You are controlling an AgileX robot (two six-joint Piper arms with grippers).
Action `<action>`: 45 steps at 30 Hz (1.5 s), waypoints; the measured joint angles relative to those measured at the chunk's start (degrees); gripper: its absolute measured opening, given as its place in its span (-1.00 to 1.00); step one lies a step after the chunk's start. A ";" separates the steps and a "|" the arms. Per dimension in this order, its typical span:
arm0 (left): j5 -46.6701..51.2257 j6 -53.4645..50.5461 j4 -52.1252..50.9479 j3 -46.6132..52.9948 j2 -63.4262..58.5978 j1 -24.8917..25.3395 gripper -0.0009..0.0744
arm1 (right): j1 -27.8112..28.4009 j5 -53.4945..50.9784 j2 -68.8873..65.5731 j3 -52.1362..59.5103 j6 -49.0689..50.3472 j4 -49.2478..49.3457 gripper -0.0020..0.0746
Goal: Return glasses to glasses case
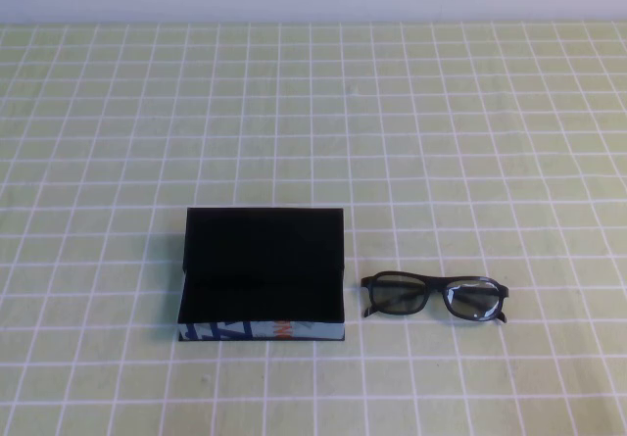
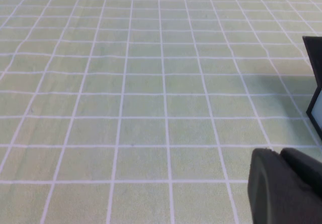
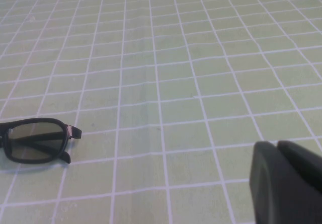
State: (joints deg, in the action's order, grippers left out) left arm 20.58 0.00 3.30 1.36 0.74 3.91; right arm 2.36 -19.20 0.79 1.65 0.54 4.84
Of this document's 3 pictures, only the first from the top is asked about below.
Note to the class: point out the black printed glasses case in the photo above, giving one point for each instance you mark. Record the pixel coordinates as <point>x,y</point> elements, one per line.
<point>264,250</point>

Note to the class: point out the black framed glasses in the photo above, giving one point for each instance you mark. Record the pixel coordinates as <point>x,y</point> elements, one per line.
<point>421,277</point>

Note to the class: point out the green checked tablecloth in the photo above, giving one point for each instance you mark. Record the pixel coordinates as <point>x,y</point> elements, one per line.
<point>313,112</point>

